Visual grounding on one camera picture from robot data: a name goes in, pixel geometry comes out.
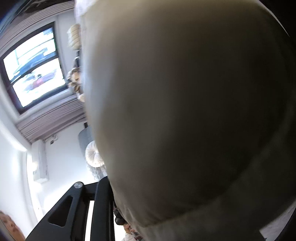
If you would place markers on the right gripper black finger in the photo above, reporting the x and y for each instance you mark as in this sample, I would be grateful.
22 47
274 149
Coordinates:
68 217

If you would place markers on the beige puffer jacket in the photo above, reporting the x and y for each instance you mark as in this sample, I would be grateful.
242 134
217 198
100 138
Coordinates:
192 107

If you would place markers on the person's left hand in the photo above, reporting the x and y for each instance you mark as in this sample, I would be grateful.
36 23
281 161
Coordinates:
128 233

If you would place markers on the white air conditioner unit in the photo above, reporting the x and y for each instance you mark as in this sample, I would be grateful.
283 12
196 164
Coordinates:
39 161

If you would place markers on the round white pleated cushion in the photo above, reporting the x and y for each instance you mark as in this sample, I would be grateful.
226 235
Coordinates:
92 155

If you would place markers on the grey padded headboard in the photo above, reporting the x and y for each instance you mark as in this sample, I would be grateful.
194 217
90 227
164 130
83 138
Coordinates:
84 138

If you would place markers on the grey pleated curtain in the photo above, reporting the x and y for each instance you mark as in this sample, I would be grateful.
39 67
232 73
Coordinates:
52 119

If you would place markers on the cream quilted puffer jacket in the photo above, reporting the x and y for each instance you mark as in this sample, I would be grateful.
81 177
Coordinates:
73 33

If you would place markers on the window with dark frame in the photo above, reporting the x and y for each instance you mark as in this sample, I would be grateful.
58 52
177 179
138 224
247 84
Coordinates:
31 70

